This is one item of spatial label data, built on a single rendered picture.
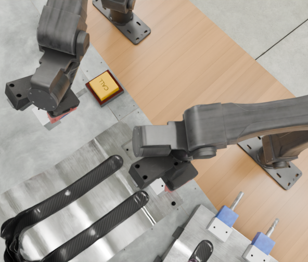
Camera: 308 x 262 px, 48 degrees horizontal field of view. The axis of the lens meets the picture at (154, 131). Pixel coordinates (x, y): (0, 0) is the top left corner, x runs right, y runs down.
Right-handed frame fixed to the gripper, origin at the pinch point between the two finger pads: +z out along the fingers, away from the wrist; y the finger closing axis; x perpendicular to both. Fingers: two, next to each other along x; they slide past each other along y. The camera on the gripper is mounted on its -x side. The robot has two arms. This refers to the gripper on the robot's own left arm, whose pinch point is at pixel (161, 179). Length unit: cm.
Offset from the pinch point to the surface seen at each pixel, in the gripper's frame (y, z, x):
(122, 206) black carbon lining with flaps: -1.3, 9.6, -7.9
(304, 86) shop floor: -15, 50, 132
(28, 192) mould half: -15.5, 9.7, -24.8
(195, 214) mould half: 10.2, 8.8, 6.5
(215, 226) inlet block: 15.4, 6.2, 7.5
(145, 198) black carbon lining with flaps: 0.5, 7.3, -2.6
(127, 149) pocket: -13.1, 7.6, 1.1
